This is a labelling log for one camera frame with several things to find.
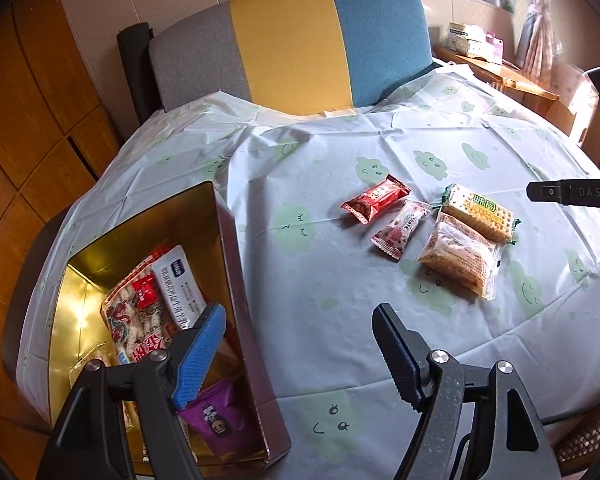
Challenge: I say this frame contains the large red snack bag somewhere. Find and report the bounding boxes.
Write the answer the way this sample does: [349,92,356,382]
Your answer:
[100,245,178,365]

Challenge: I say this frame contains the purple snack packet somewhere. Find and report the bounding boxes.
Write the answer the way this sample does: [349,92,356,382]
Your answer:
[178,379,257,458]

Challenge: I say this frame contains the green cracker packet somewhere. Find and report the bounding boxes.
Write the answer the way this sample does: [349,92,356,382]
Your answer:
[431,183,520,244]

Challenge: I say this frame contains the white toothpaste-like packet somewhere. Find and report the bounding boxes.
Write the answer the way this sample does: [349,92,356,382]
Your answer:
[151,245,207,330]

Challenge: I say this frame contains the red candy packet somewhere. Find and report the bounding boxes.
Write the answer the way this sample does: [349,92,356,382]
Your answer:
[341,174,411,224]

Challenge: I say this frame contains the gold red tin box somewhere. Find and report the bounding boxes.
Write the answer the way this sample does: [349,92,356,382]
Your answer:
[48,181,291,478]

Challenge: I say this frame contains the cardboard box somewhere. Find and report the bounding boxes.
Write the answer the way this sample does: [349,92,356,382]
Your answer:
[546,60,600,145]

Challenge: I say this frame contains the wooden side table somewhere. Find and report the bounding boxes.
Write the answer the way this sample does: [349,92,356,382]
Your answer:
[432,47,559,112]

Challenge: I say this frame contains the clear orange cake packet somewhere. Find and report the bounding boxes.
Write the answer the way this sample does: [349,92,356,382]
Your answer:
[416,211,503,300]

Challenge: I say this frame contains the pink floral candy packet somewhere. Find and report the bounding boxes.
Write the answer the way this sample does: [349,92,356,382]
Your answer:
[370,200,432,261]

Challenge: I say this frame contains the white cloud pattern tablecloth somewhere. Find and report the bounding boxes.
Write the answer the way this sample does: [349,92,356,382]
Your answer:
[17,67,600,479]

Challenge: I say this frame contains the wicker chair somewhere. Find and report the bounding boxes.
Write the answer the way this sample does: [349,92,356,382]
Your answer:
[544,400,600,477]

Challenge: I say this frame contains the pink small box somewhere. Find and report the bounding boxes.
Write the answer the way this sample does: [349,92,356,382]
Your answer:
[486,32,504,65]

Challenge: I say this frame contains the tissue box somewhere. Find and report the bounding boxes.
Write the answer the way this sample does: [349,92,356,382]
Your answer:
[449,22,486,58]

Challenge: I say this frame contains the beige curtain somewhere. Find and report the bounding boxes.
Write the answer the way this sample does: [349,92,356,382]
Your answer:
[498,0,556,88]

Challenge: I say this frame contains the grey yellow blue chair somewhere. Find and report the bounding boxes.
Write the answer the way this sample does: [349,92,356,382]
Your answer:
[117,0,434,122]

